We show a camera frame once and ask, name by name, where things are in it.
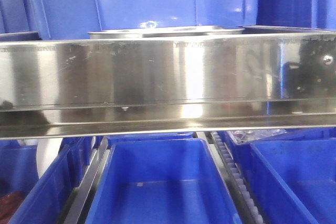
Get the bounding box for clear plastic bag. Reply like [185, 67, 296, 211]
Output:
[228, 129, 287, 144]

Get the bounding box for blue crate upper left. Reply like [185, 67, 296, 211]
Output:
[1, 0, 51, 40]

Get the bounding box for blue bin rear right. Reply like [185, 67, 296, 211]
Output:
[217, 127, 336, 156]

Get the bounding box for blue bin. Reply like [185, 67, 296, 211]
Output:
[217, 127, 336, 156]
[1, 137, 93, 223]
[86, 138, 241, 223]
[237, 137, 336, 224]
[104, 132, 194, 146]

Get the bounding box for white roller track strip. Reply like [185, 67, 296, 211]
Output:
[211, 132, 265, 224]

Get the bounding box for stainless steel shelf front rail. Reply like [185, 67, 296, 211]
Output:
[1, 31, 335, 139]

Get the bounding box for blue bin rear middle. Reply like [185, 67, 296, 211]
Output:
[104, 132, 194, 146]

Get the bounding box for large blue crate upper middle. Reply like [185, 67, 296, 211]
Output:
[40, 0, 258, 39]

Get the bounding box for blue bin lower right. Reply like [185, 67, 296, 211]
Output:
[237, 137, 336, 224]

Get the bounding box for metal divider rail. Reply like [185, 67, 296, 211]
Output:
[57, 136, 110, 223]

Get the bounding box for blue bin lower middle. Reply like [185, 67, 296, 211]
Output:
[86, 138, 241, 223]

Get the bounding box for blue crate upper right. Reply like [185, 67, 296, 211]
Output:
[257, 0, 335, 30]

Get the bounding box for silver metal tray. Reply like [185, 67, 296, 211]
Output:
[88, 26, 245, 39]

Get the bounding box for blue bin lower left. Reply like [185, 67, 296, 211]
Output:
[1, 137, 93, 223]

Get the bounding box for dark red item in bin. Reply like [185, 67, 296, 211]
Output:
[1, 191, 24, 224]

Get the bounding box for white cylindrical object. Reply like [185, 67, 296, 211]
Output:
[36, 137, 63, 178]

